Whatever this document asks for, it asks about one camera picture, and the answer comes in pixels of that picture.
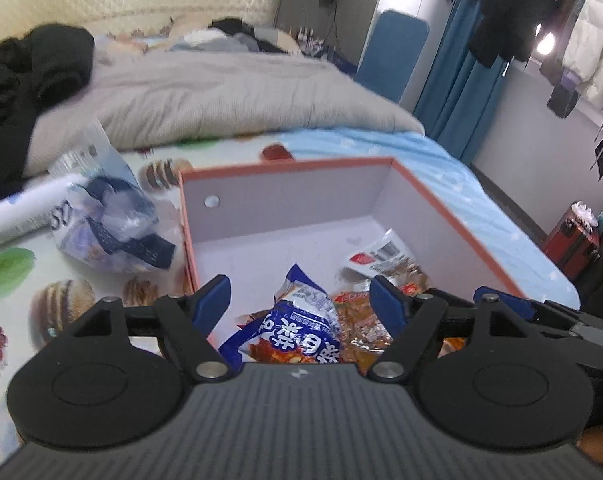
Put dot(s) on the clear packet with white label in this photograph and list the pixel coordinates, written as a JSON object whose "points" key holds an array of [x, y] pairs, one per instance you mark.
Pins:
{"points": [[381, 260]]}

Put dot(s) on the white tube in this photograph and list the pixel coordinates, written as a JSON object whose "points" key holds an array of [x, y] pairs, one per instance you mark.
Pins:
{"points": [[26, 210]]}

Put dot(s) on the red suitcase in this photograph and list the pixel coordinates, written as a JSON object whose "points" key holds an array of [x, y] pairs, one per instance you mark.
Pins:
{"points": [[571, 240]]}

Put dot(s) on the person's right hand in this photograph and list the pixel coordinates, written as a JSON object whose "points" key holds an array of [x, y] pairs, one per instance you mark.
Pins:
{"points": [[601, 447]]}

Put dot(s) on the hanging black jacket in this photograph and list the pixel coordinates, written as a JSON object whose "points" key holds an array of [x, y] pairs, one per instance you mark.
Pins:
{"points": [[516, 10]]}

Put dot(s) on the fruit printed cloth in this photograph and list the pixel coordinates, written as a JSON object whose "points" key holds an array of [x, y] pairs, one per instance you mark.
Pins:
{"points": [[11, 320]]}

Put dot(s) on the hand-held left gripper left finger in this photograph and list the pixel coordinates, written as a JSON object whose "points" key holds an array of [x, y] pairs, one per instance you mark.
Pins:
{"points": [[214, 300]]}

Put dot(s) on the blue curtain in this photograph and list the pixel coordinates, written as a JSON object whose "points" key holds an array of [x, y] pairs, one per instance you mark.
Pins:
{"points": [[456, 80]]}

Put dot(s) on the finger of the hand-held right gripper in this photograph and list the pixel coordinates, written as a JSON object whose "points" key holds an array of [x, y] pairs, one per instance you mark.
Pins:
{"points": [[526, 306]]}

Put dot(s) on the pink cardboard box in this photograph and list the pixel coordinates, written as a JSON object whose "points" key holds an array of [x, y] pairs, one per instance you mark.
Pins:
{"points": [[306, 200]]}

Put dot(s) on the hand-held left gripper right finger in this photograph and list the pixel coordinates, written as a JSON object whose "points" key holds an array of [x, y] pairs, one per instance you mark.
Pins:
{"points": [[386, 305]]}

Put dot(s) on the clear plastic bag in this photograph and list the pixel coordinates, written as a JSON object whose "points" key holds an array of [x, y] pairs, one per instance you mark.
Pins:
{"points": [[111, 220]]}

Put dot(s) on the checked cloth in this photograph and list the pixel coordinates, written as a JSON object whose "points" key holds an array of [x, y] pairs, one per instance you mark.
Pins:
{"points": [[326, 50]]}

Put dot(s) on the black wall socket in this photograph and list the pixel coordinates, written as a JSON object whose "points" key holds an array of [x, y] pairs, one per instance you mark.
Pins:
{"points": [[327, 2]]}

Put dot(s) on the orange snack packet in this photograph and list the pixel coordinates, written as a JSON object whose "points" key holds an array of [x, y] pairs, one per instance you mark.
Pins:
{"points": [[361, 325]]}

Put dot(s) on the blue snack packet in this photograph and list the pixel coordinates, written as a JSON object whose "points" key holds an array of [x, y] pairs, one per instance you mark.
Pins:
{"points": [[296, 320]]}

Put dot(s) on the clothes pile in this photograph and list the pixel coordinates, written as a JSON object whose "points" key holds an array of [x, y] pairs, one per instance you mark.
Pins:
{"points": [[231, 35]]}

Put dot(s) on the white puffer coat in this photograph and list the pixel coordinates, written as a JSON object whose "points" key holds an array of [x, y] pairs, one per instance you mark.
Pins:
{"points": [[596, 35]]}

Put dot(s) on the blue chair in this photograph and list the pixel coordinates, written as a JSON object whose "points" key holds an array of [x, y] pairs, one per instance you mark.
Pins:
{"points": [[391, 50]]}

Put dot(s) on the grey quilt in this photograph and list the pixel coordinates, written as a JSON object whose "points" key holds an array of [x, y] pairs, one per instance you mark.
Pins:
{"points": [[221, 95]]}

